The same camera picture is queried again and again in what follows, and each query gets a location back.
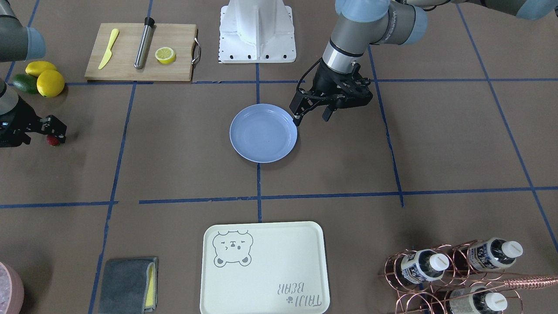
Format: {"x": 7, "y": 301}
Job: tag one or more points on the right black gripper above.
{"x": 17, "y": 121}

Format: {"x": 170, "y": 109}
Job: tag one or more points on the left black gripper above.
{"x": 324, "y": 79}

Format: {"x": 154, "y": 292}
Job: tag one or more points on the red strawberry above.
{"x": 53, "y": 141}

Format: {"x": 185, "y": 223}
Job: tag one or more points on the blue plate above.
{"x": 263, "y": 133}

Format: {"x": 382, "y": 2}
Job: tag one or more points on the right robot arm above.
{"x": 18, "y": 42}

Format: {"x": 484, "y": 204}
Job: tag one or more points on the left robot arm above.
{"x": 361, "y": 23}

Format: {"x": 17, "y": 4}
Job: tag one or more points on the large yellow lemon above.
{"x": 50, "y": 83}

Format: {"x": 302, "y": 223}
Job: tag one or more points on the green lime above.
{"x": 26, "y": 83}

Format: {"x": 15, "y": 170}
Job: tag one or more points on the steel cylinder muddler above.
{"x": 144, "y": 46}

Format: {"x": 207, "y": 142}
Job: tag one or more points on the yellow plastic knife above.
{"x": 108, "y": 51}

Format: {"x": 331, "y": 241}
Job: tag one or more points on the lemon half slice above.
{"x": 165, "y": 55}

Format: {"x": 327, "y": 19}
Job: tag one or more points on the pink bowl of ice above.
{"x": 12, "y": 290}

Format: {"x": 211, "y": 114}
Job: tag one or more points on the cream bear tray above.
{"x": 264, "y": 268}

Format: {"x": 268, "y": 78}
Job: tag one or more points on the grey folded cloth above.
{"x": 129, "y": 286}

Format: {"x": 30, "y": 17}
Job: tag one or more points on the tea bottle middle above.
{"x": 415, "y": 268}

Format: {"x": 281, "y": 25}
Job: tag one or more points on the tea bottle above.
{"x": 474, "y": 300}
{"x": 491, "y": 255}
{"x": 415, "y": 268}

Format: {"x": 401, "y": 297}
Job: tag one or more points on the tea bottle back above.
{"x": 474, "y": 300}

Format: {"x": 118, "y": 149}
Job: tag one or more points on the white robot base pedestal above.
{"x": 256, "y": 31}

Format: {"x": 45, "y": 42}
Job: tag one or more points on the copper wire bottle rack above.
{"x": 458, "y": 281}

